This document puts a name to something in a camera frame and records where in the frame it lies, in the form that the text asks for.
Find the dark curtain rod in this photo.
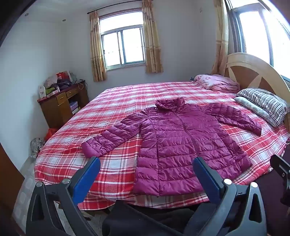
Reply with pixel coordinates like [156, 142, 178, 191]
[87, 1, 144, 14]

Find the beige curtain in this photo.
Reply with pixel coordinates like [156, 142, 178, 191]
[142, 0, 163, 73]
[89, 11, 107, 82]
[211, 0, 229, 76]

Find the pile of clutter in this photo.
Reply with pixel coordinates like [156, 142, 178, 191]
[38, 71, 78, 98]

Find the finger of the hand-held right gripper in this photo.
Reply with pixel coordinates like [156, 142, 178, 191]
[270, 154, 290, 207]

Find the silver crumpled bag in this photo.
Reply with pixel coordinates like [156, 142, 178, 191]
[30, 138, 46, 158]

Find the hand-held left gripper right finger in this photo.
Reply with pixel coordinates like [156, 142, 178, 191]
[192, 156, 268, 236]

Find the small window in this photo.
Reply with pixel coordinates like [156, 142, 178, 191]
[99, 15, 146, 70]

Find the striped pillow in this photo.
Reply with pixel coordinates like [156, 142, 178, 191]
[236, 88, 288, 127]

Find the pink folded blanket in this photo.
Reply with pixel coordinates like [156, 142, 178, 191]
[194, 74, 241, 92]

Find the bed with red plaid sheet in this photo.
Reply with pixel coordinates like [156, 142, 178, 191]
[34, 80, 290, 210]

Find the large window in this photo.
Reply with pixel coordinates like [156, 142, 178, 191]
[225, 0, 290, 79]

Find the wooden door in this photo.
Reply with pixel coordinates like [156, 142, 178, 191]
[0, 145, 24, 227]

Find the grey floral pillow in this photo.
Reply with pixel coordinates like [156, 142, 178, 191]
[234, 96, 279, 127]

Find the wooden desk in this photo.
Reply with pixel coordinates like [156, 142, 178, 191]
[37, 80, 90, 130]

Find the magenta puffer jacket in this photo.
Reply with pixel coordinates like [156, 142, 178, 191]
[81, 97, 262, 197]

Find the red plastic bag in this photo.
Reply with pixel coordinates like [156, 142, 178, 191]
[44, 128, 59, 141]

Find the wooden headboard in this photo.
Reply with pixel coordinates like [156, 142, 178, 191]
[224, 53, 290, 132]

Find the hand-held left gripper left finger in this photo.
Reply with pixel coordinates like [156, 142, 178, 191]
[26, 156, 101, 236]

